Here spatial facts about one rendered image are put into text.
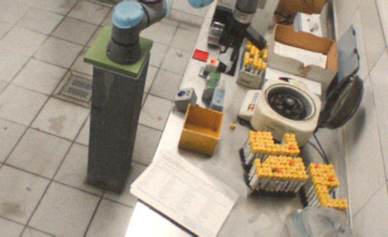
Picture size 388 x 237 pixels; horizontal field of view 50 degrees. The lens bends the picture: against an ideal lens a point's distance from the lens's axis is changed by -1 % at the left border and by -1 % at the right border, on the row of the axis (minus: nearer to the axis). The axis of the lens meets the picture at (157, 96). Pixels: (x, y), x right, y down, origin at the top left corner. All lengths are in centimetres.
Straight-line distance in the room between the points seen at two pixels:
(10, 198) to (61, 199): 27
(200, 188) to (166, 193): 12
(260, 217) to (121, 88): 79
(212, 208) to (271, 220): 20
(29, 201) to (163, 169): 112
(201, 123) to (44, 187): 114
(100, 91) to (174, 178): 62
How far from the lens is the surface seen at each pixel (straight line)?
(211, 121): 158
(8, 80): 302
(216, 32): 202
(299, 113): 167
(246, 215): 143
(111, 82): 180
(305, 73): 190
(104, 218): 233
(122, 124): 196
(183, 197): 139
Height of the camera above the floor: 203
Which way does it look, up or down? 44 degrees down
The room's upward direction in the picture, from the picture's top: 12 degrees clockwise
